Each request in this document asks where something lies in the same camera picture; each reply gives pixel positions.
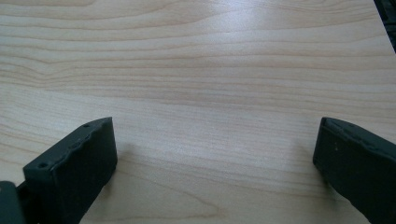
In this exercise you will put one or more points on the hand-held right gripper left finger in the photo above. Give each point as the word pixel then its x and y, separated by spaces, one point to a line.
pixel 71 174

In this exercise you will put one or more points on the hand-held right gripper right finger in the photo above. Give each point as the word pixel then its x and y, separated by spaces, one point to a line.
pixel 358 174

